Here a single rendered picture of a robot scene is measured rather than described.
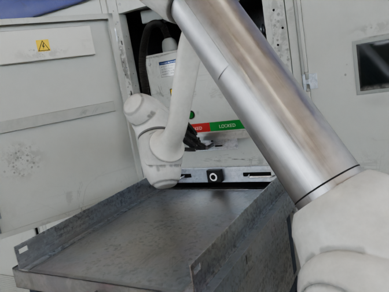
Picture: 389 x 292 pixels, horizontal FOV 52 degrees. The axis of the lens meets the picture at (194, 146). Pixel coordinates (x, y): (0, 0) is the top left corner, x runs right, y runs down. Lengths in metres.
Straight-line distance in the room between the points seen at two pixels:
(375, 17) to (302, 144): 0.81
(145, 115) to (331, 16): 0.63
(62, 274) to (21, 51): 0.80
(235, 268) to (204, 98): 0.76
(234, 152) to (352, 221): 1.06
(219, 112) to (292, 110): 0.97
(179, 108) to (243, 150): 0.55
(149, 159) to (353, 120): 0.64
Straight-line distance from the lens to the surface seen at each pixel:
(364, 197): 0.49
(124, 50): 1.65
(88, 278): 1.06
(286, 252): 1.41
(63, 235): 1.32
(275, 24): 1.36
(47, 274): 1.15
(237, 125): 1.48
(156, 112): 1.16
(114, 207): 1.48
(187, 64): 0.97
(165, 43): 1.62
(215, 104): 1.50
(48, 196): 1.60
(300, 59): 1.35
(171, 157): 1.08
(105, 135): 1.65
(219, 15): 0.61
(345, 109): 1.31
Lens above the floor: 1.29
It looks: 10 degrees down
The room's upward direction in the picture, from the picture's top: 9 degrees counter-clockwise
